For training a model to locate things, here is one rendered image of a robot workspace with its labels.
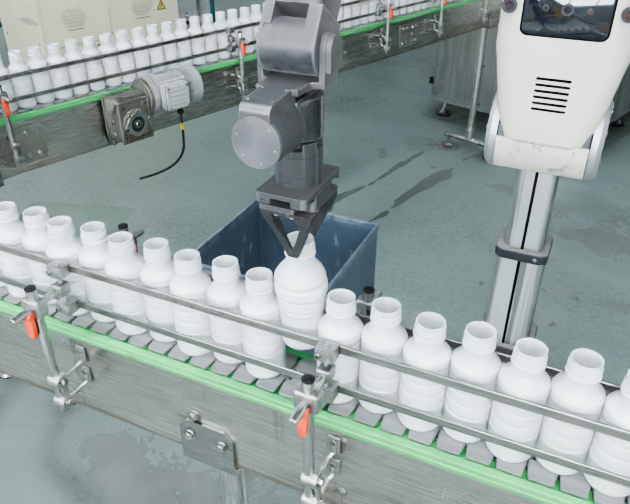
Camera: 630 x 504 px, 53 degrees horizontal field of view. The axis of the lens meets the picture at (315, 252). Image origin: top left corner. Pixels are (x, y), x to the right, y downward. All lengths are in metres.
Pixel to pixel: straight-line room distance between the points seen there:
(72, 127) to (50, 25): 2.51
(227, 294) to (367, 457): 0.29
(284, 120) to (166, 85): 1.54
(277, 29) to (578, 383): 0.51
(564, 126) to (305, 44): 0.68
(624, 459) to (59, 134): 1.83
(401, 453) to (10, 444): 1.73
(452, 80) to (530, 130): 3.59
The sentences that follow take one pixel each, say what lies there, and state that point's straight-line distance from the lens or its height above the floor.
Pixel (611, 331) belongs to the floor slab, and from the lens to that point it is 2.88.
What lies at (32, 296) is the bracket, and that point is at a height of 1.10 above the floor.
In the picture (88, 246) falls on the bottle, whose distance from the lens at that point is 1.02.
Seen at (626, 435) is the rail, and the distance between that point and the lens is 0.79.
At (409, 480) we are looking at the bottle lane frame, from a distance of 0.91.
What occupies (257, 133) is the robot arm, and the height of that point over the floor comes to 1.41.
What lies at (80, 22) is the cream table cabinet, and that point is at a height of 0.73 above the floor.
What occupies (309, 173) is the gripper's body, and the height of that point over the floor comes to 1.34.
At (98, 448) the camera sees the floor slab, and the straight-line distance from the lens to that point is 2.29.
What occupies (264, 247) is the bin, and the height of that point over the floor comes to 0.82.
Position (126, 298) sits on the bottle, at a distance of 1.00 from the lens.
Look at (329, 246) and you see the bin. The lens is 1.50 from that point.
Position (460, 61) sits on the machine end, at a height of 0.44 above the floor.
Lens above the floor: 1.64
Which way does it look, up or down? 32 degrees down
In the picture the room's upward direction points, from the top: straight up
